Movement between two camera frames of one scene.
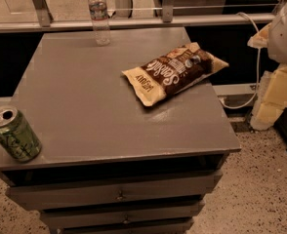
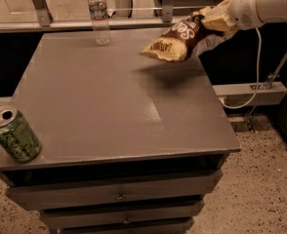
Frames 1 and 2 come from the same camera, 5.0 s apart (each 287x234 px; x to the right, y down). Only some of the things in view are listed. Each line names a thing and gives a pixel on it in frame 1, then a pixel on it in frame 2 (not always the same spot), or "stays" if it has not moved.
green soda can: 14,134 stays
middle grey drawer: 76,217 stays
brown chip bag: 191,63 → 185,36
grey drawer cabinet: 110,164 stays
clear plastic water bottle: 99,12 stays
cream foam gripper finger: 261,39 → 242,9
